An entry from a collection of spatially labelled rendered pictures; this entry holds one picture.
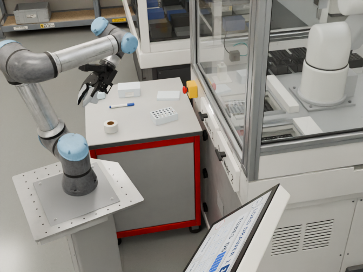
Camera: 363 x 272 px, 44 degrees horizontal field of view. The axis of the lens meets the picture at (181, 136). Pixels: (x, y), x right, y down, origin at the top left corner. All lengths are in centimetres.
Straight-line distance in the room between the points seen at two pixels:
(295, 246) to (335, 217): 21
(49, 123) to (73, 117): 214
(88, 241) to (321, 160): 105
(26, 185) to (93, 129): 49
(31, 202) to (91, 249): 35
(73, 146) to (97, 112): 70
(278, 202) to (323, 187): 61
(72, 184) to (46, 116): 30
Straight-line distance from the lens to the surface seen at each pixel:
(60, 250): 283
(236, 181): 178
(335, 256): 219
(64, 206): 192
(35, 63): 163
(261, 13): 138
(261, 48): 142
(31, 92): 180
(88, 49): 171
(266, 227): 117
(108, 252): 218
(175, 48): 282
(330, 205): 194
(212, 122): 204
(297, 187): 178
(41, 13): 593
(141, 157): 234
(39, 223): 189
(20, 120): 415
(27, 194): 204
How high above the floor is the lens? 201
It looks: 34 degrees down
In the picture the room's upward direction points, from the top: 2 degrees counter-clockwise
